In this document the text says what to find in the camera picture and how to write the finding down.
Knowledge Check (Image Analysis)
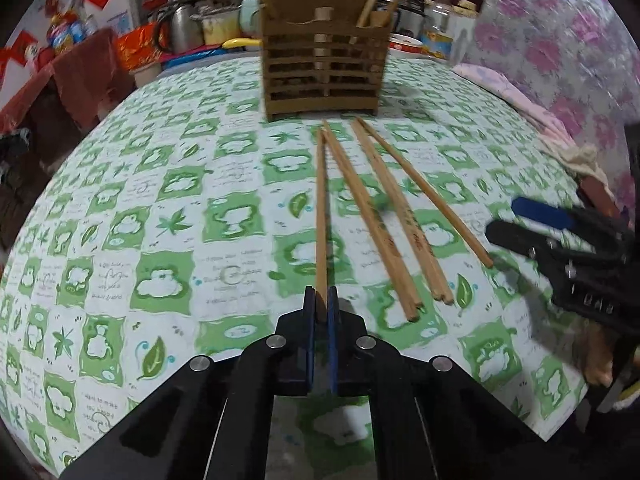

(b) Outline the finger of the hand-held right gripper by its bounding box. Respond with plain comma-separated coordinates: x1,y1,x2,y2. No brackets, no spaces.
511,197,626,242
485,220,583,273

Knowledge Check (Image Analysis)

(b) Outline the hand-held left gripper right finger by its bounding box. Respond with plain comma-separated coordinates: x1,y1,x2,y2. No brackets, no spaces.
327,285,588,480

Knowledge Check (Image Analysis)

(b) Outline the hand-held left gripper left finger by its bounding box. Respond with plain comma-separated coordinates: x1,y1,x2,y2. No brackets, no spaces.
60,285,317,480

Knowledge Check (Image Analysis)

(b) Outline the wooden slatted chopstick holder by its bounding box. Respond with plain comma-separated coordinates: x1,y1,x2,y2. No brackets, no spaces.
261,0,396,123

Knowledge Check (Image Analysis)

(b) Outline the person's right hand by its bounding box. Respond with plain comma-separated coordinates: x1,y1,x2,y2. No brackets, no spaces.
582,322,626,388

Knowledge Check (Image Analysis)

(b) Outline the cream rag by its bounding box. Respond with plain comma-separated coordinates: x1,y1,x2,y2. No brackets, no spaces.
540,142,608,191

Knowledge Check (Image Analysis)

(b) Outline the brown leather case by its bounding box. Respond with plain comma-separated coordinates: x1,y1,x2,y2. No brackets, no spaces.
577,175,623,218

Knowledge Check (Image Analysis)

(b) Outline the pink floral cloth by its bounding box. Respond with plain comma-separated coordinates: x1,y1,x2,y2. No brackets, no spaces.
452,62,571,151

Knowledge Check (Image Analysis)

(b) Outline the pink floral plastic sheet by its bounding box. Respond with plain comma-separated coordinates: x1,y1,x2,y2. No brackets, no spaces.
465,0,640,211

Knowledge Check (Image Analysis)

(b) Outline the green white printed tablecloth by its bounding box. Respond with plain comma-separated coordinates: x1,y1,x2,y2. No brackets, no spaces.
0,50,591,476

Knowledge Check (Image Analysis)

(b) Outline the white carton box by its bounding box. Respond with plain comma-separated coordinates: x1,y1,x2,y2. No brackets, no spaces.
447,2,481,63

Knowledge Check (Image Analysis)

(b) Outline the clear cooking oil bottle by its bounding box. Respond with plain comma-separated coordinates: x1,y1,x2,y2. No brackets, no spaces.
422,0,453,58

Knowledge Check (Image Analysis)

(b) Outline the red white bowl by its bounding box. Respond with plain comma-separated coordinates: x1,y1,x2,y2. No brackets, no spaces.
389,34,425,58

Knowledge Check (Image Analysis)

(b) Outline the silver black pressure cooker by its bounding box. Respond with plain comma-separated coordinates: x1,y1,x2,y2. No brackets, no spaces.
385,0,426,38

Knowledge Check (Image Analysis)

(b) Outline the mint green rice cooker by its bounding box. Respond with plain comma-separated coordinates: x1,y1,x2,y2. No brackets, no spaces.
239,0,266,36

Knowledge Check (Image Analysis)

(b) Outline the orange red packaging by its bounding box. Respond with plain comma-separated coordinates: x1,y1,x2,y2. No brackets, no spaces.
116,22,168,71

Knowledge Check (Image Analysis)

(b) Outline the stainless steel kettle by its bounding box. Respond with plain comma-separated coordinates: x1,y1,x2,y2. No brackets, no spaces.
170,4,203,53

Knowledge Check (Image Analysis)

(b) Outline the grey black jacket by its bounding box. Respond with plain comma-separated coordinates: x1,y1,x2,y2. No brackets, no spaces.
0,130,31,241

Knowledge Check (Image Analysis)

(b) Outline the red cloth covered side table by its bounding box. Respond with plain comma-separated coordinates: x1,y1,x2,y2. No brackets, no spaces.
0,27,136,133

